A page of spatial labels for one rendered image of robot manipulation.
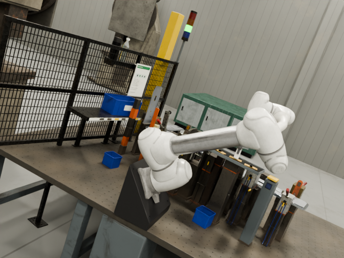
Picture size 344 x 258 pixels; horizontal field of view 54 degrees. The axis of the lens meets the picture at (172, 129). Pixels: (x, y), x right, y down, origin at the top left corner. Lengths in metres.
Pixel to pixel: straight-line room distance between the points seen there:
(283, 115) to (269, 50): 7.36
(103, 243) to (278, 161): 1.14
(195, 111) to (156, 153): 5.85
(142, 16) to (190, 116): 2.93
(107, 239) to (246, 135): 1.05
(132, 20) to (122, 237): 7.45
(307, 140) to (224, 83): 2.64
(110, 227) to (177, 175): 0.51
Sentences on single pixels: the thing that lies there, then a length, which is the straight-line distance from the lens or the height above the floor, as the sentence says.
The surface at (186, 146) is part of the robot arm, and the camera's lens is 1.71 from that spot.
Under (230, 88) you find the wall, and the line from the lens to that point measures 9.52.
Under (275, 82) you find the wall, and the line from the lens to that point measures 9.36.
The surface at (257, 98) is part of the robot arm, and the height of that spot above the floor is 1.57.
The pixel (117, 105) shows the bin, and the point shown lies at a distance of 2.75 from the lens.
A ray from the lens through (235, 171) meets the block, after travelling 2.19.
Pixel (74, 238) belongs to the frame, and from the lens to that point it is 2.33.
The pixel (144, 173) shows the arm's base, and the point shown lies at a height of 0.97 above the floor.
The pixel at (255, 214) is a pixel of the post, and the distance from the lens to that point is 2.21.
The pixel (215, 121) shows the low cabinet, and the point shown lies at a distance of 7.49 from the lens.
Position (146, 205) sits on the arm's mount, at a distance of 1.96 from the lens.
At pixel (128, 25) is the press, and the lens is 9.06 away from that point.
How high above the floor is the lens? 1.70
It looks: 13 degrees down
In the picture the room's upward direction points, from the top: 20 degrees clockwise
